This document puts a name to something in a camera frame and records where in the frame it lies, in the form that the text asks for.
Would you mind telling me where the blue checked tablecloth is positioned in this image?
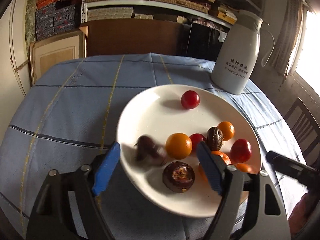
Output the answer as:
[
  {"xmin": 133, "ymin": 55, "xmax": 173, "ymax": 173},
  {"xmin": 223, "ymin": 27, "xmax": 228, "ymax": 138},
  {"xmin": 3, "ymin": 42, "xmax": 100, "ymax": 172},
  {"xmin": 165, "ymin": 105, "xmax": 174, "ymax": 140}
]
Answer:
[{"xmin": 0, "ymin": 52, "xmax": 308, "ymax": 240}]

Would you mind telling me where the stack of blue patterned boxes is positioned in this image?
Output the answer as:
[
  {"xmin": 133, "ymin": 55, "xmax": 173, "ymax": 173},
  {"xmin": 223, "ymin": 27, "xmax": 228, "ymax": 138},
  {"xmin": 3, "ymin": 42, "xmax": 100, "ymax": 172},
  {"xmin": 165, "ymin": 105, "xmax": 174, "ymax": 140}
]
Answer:
[{"xmin": 35, "ymin": 0, "xmax": 77, "ymax": 40}]

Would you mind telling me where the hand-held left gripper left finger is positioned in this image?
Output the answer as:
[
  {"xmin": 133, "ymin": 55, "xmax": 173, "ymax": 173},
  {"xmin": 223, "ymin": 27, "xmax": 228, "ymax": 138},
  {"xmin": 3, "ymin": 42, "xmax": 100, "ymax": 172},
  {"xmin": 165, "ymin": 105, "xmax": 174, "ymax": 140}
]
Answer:
[{"xmin": 26, "ymin": 141, "xmax": 121, "ymax": 240}]

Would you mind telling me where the dark red tomato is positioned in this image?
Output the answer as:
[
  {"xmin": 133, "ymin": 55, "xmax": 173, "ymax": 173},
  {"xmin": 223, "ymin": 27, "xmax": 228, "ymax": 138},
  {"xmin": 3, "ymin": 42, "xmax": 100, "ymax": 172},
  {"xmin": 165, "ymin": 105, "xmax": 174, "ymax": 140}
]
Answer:
[{"xmin": 181, "ymin": 90, "xmax": 200, "ymax": 110}]

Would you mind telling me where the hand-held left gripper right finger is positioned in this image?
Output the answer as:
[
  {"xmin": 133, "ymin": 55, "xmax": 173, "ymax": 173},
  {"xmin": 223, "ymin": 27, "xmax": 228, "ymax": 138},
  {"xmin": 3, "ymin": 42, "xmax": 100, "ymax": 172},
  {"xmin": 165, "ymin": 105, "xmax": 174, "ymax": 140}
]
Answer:
[{"xmin": 196, "ymin": 141, "xmax": 292, "ymax": 240}]

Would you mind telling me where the white plate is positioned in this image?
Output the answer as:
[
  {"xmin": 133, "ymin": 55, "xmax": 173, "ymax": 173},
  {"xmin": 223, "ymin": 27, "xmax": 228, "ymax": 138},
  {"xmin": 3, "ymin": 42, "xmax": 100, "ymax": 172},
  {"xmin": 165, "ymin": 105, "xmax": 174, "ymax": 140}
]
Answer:
[{"xmin": 116, "ymin": 84, "xmax": 262, "ymax": 218}]

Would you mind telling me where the white metal shelf rack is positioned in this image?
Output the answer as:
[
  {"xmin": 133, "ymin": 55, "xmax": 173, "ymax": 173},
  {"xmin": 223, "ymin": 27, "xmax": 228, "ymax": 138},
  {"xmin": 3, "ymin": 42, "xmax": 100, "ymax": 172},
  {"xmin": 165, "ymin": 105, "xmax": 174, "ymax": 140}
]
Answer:
[{"xmin": 80, "ymin": 0, "xmax": 265, "ymax": 30}]

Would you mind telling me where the wooden framed panel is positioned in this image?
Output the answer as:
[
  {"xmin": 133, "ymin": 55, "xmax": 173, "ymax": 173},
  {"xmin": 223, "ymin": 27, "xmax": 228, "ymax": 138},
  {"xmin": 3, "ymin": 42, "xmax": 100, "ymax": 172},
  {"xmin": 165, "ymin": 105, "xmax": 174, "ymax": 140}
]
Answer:
[{"xmin": 30, "ymin": 31, "xmax": 87, "ymax": 85}]

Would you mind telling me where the yellow-orange mandarin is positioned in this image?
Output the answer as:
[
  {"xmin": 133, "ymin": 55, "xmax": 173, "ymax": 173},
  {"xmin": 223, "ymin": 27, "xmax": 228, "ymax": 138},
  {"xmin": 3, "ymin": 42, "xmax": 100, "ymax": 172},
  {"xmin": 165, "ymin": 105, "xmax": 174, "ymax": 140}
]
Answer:
[
  {"xmin": 165, "ymin": 133, "xmax": 193, "ymax": 160},
  {"xmin": 217, "ymin": 121, "xmax": 235, "ymax": 141}
]

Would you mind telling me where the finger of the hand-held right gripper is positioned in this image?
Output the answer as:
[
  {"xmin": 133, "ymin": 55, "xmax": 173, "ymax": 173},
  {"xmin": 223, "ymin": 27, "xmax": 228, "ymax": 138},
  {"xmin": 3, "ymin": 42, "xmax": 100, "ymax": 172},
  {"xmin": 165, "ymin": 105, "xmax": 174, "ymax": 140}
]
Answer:
[{"xmin": 265, "ymin": 151, "xmax": 320, "ymax": 188}]

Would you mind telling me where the green marble slab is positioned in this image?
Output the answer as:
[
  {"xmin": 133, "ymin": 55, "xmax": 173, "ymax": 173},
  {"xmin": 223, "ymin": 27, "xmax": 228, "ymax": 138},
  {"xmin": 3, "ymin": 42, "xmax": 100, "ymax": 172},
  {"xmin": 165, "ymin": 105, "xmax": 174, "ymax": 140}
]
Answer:
[{"xmin": 25, "ymin": 0, "xmax": 38, "ymax": 45}]

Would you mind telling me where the brown board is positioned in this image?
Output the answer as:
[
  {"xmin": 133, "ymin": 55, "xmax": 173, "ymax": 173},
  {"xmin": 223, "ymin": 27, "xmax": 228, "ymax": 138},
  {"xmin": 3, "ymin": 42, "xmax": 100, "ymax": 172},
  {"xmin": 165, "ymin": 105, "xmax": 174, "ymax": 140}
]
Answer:
[{"xmin": 79, "ymin": 20, "xmax": 190, "ymax": 57}]

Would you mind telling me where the large red tomato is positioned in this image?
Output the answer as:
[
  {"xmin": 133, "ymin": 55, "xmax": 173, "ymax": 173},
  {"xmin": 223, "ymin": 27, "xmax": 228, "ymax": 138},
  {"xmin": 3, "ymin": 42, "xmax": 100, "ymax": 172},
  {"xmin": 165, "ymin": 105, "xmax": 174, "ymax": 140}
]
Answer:
[{"xmin": 230, "ymin": 139, "xmax": 252, "ymax": 164}]

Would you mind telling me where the dark brown water chestnut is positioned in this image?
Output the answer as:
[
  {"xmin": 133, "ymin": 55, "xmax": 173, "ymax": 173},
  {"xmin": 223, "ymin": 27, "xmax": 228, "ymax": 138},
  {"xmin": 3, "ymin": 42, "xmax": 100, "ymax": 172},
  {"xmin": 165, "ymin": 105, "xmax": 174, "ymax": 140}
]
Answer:
[
  {"xmin": 135, "ymin": 135, "xmax": 168, "ymax": 167},
  {"xmin": 162, "ymin": 161, "xmax": 195, "ymax": 194},
  {"xmin": 206, "ymin": 127, "xmax": 224, "ymax": 150}
]

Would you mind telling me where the small orange mandarin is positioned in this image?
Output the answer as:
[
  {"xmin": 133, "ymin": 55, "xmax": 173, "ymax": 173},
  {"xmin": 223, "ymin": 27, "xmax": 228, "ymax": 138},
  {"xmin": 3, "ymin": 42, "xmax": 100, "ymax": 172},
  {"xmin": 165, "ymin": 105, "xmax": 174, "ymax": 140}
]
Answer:
[{"xmin": 235, "ymin": 163, "xmax": 257, "ymax": 175}]

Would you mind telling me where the dark wooden chair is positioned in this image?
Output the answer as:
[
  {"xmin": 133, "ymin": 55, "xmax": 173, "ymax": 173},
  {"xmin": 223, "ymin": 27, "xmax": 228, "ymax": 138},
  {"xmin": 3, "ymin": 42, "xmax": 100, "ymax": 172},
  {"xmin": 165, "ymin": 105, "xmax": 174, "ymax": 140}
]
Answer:
[{"xmin": 284, "ymin": 97, "xmax": 320, "ymax": 170}]

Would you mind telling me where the white thermos jug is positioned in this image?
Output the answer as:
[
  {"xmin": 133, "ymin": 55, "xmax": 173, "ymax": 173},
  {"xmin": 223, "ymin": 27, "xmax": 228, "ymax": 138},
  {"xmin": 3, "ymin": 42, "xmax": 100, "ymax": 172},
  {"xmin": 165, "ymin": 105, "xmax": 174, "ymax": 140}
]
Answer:
[{"xmin": 210, "ymin": 9, "xmax": 275, "ymax": 95}]

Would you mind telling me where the beige curtain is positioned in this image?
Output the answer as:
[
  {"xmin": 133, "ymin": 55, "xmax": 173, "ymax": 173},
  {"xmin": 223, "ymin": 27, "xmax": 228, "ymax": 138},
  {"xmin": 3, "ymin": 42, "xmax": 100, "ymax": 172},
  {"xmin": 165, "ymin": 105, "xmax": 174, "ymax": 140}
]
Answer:
[{"xmin": 271, "ymin": 0, "xmax": 304, "ymax": 80}]

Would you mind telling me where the large orange mandarin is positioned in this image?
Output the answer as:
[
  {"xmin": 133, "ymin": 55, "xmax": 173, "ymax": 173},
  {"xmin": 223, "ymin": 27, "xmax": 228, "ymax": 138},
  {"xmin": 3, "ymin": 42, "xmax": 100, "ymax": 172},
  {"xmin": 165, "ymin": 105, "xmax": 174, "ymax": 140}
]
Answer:
[{"xmin": 211, "ymin": 150, "xmax": 232, "ymax": 167}]

